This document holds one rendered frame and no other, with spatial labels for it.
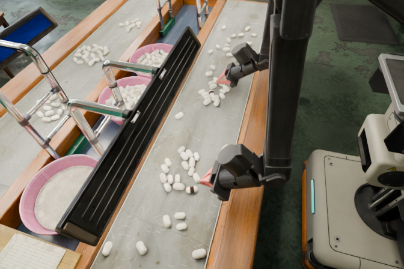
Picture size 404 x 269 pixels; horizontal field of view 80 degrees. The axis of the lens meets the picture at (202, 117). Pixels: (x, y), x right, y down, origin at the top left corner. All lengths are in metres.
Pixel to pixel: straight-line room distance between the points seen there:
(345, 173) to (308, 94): 0.95
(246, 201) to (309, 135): 1.28
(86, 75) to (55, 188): 0.58
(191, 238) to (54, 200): 0.47
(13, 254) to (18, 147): 0.42
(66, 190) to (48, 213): 0.08
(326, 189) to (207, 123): 0.77
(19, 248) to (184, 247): 0.45
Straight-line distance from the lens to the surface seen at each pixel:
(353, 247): 1.40
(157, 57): 1.33
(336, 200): 1.46
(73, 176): 0.98
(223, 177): 0.66
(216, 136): 0.94
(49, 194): 0.99
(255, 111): 1.00
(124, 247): 0.81
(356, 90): 2.52
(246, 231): 0.77
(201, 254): 0.75
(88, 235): 0.48
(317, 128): 2.06
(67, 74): 1.39
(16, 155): 1.14
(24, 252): 0.89
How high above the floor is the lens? 1.50
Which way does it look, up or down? 50 degrees down
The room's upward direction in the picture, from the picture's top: 2 degrees counter-clockwise
